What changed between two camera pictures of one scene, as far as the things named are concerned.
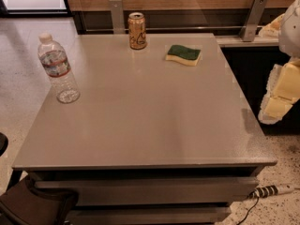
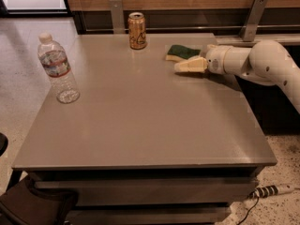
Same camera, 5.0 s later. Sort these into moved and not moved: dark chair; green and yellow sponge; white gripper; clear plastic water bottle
Moved: white gripper
Not moved: clear plastic water bottle; green and yellow sponge; dark chair
